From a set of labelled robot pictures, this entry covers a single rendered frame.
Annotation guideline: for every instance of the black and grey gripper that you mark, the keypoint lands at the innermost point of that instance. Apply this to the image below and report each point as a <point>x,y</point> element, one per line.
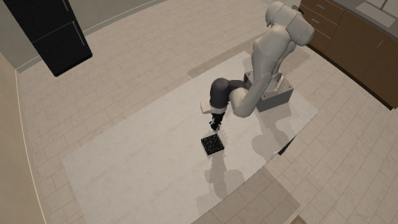
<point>216,121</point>

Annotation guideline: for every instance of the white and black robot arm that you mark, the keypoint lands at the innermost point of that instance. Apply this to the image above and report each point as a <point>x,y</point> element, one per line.
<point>266,59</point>

